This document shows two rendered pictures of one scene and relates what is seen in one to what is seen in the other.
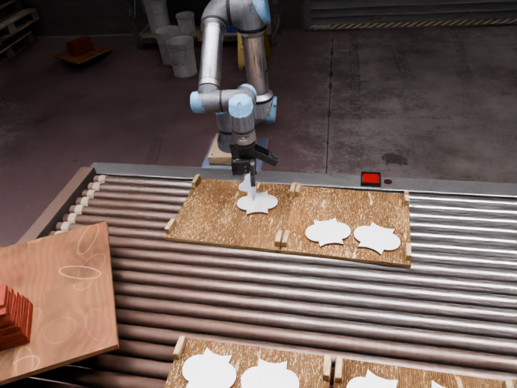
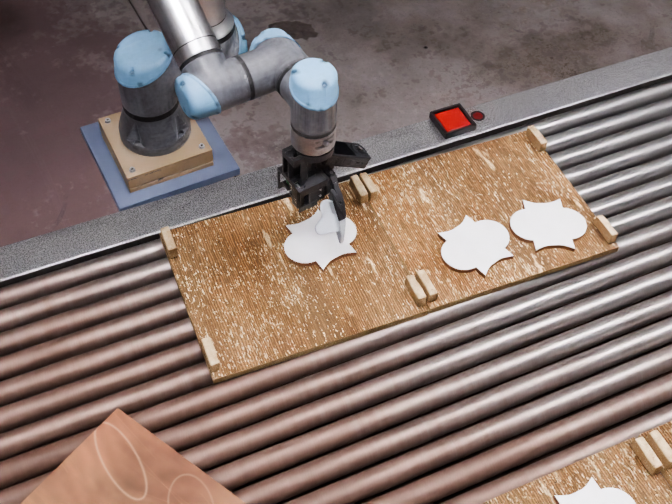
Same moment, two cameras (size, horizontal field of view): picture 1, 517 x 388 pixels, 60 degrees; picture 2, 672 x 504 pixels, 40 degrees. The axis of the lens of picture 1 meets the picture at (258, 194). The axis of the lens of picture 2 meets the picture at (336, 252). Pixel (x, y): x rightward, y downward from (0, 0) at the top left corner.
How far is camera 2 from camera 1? 0.89 m
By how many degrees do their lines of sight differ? 32
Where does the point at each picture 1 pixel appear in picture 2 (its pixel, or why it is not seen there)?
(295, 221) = (409, 246)
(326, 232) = (474, 246)
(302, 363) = (609, 468)
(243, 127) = (329, 123)
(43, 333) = not seen: outside the picture
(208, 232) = (284, 332)
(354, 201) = (465, 172)
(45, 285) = not seen: outside the picture
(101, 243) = (161, 455)
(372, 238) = (544, 227)
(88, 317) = not seen: outside the picture
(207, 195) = (213, 261)
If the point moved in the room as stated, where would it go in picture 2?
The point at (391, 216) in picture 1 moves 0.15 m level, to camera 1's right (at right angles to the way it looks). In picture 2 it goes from (536, 178) to (584, 147)
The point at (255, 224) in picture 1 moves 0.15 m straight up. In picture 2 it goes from (350, 281) to (354, 229)
